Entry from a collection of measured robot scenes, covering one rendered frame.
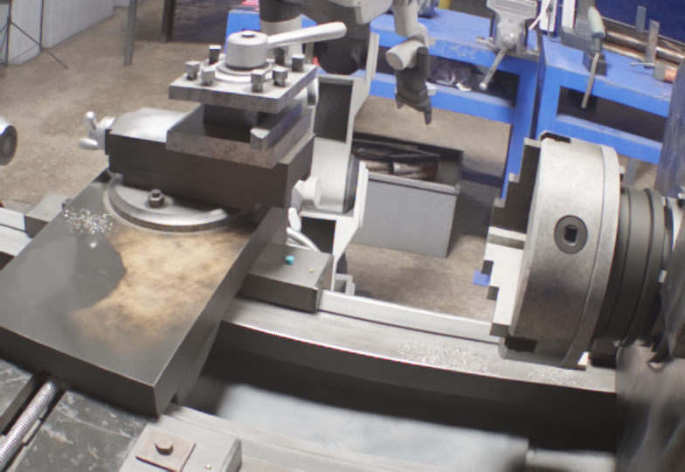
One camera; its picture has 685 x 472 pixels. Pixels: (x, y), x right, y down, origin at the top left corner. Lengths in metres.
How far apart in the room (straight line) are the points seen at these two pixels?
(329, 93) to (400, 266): 1.08
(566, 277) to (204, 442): 0.42
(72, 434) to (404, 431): 0.50
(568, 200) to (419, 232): 2.24
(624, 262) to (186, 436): 0.51
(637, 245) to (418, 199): 2.17
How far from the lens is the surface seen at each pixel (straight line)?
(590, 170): 0.78
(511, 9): 2.41
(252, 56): 1.10
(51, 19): 5.78
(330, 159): 1.95
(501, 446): 1.13
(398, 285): 2.82
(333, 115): 1.99
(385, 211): 2.95
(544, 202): 0.75
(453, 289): 2.84
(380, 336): 1.12
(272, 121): 1.09
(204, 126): 1.13
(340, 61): 1.98
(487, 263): 0.84
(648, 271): 0.80
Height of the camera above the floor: 1.49
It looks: 29 degrees down
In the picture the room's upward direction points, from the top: 6 degrees clockwise
